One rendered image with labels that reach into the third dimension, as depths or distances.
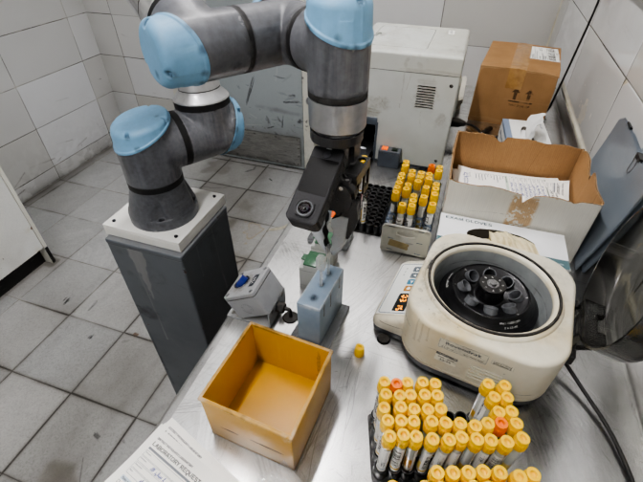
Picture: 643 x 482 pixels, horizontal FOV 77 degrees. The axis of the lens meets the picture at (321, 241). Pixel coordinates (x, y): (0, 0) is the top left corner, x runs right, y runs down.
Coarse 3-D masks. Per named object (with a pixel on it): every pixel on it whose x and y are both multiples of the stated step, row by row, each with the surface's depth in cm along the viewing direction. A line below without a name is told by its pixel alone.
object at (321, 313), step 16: (336, 272) 68; (320, 288) 65; (336, 288) 68; (304, 304) 63; (320, 304) 63; (336, 304) 71; (304, 320) 65; (320, 320) 64; (336, 320) 72; (304, 336) 68; (320, 336) 66
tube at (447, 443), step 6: (444, 438) 46; (450, 438) 46; (444, 444) 46; (450, 444) 46; (438, 450) 48; (444, 450) 46; (450, 450) 46; (438, 456) 48; (444, 456) 48; (432, 462) 50; (438, 462) 49
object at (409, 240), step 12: (432, 180) 96; (420, 192) 92; (408, 204) 89; (396, 216) 85; (384, 228) 84; (396, 228) 83; (408, 228) 82; (420, 228) 82; (384, 240) 86; (396, 240) 85; (408, 240) 84; (420, 240) 83; (408, 252) 86; (420, 252) 85
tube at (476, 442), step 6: (474, 432) 46; (474, 438) 46; (480, 438) 46; (468, 444) 46; (474, 444) 46; (480, 444) 45; (468, 450) 47; (474, 450) 46; (462, 456) 49; (468, 456) 48; (474, 456) 48; (462, 462) 49; (468, 462) 49
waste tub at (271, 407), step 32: (256, 352) 65; (288, 352) 61; (320, 352) 57; (224, 384) 56; (256, 384) 62; (288, 384) 62; (320, 384) 55; (224, 416) 52; (256, 416) 59; (288, 416) 59; (256, 448) 54; (288, 448) 50
